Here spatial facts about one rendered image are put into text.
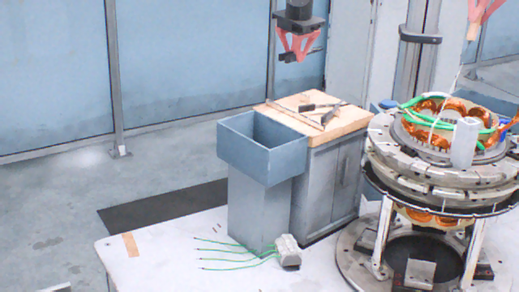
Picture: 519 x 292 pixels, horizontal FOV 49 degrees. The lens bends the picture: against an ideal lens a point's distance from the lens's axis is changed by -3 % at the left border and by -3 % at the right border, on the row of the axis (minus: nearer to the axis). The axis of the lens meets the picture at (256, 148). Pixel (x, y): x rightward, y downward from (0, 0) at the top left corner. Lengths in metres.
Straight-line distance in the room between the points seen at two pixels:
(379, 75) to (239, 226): 2.32
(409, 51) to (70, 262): 1.69
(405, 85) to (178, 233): 0.72
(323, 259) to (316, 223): 0.08
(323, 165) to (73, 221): 1.80
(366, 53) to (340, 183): 2.17
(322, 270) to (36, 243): 1.73
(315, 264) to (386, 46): 2.32
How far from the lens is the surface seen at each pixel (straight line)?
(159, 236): 1.37
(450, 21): 3.81
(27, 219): 2.95
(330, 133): 1.22
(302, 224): 1.30
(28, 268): 2.63
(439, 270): 1.34
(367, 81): 3.50
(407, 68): 1.61
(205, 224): 1.40
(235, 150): 1.21
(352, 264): 1.28
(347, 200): 1.39
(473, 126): 1.04
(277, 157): 1.14
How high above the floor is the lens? 1.58
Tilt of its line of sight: 27 degrees down
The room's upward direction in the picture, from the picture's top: 2 degrees clockwise
